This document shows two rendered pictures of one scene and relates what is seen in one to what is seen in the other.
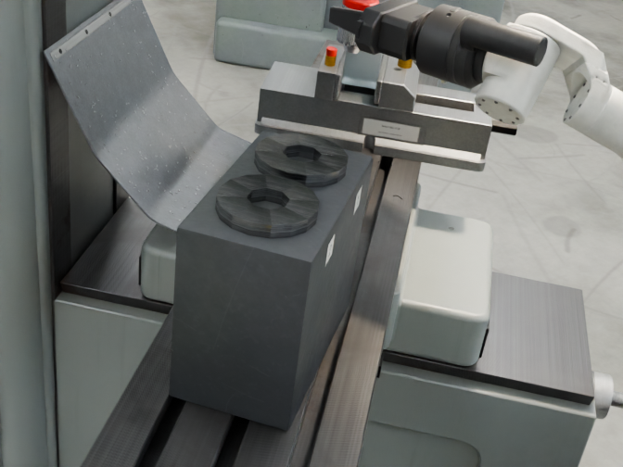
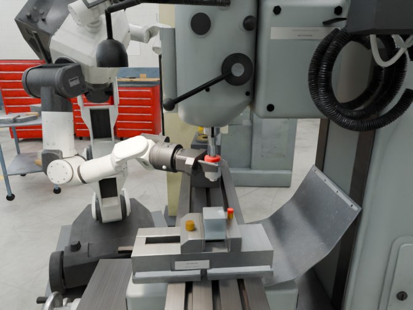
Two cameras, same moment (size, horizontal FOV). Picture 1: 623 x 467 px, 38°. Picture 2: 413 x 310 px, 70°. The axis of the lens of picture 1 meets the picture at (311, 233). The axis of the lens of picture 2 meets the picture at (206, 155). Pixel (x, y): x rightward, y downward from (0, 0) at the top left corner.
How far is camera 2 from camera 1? 1.97 m
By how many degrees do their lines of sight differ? 130
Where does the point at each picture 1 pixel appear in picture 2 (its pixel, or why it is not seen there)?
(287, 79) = (254, 235)
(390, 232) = (182, 208)
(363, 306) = (187, 187)
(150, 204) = (272, 218)
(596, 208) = not seen: outside the picture
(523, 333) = (118, 280)
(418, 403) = not seen: hidden behind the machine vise
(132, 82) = (316, 214)
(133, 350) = not seen: hidden behind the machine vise
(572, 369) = (102, 268)
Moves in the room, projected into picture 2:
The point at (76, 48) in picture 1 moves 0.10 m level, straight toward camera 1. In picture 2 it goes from (318, 178) to (297, 168)
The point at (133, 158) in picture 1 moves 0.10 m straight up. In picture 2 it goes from (287, 214) to (291, 187)
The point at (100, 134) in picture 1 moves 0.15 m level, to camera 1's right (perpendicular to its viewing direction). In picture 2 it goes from (297, 199) to (255, 202)
